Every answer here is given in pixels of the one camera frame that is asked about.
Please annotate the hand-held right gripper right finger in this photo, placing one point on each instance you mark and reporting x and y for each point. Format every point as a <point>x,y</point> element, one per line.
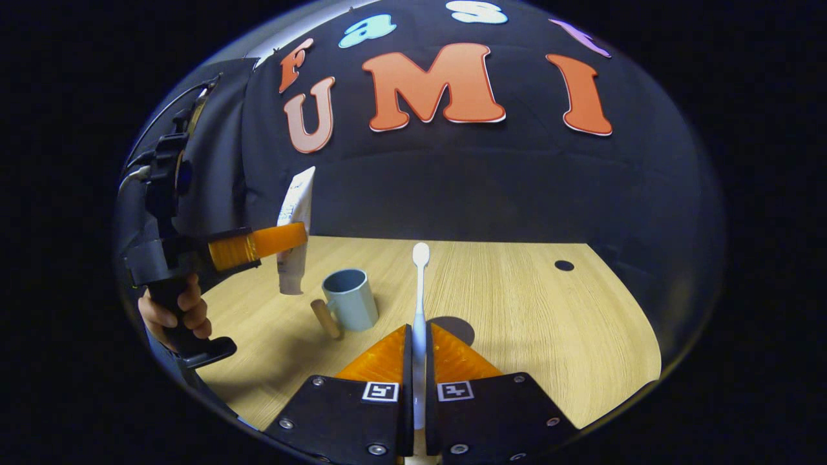
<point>431,420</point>

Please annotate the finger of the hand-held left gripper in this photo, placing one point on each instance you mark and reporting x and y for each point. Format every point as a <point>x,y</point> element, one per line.
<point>271,242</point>

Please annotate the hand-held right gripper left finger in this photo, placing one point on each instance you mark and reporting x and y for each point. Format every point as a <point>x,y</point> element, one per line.
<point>407,420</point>

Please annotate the white toothpaste tube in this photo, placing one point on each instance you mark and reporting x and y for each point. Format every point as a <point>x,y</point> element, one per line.
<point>296,206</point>

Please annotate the dark round coaster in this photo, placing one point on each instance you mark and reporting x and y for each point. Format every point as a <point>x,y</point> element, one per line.
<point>460,330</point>

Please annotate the white toothbrush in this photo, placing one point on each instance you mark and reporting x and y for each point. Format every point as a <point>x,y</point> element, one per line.
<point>420,290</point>

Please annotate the wooden desktop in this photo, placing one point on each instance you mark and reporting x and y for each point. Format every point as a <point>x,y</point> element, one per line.
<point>549,323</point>

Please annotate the black backdrop cloth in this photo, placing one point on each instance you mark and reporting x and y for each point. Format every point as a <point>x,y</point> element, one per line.
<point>484,187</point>

